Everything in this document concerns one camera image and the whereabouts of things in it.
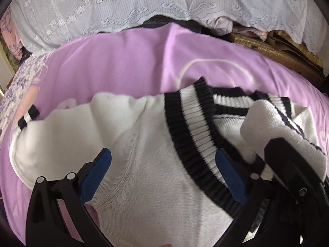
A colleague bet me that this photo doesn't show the white black-trimmed knit sweater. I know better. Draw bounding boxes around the white black-trimmed knit sweater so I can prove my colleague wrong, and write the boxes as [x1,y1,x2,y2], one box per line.
[9,79,327,246]

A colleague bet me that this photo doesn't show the pink floral pillow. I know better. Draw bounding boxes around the pink floral pillow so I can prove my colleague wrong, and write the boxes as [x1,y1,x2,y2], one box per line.
[1,7,23,60]

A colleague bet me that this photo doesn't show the purple printed bed sheet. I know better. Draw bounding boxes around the purple printed bed sheet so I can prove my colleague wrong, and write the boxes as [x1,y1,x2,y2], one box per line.
[1,23,328,241]

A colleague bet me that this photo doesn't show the brown woven bamboo mat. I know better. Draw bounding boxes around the brown woven bamboo mat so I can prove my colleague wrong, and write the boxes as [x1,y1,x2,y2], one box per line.
[228,31,325,85]

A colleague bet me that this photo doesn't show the white lace cover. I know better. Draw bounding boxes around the white lace cover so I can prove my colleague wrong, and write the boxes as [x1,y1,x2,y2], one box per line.
[10,0,327,54]

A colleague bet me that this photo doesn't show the purple floral white sheet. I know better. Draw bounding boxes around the purple floral white sheet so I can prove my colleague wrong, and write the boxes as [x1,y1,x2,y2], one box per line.
[1,53,51,141]

